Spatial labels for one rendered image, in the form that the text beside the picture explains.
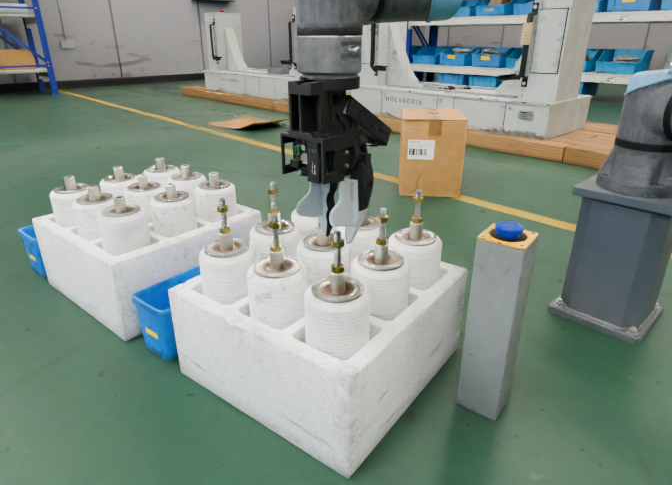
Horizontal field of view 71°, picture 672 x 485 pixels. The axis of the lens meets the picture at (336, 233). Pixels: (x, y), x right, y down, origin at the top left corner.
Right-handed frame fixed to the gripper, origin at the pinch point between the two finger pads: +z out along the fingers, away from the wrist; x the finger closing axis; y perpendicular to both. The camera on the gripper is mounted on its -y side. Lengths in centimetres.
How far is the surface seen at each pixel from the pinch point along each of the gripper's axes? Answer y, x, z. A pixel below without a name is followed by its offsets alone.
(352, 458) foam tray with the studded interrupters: 6.9, 8.2, 30.8
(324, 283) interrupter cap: 0.9, -2.4, 9.0
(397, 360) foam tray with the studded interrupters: -4.8, 7.2, 21.1
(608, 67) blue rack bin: -480, -80, 4
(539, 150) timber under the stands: -204, -41, 30
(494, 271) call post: -16.4, 15.6, 7.6
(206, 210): -13, -54, 14
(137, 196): -2, -64, 10
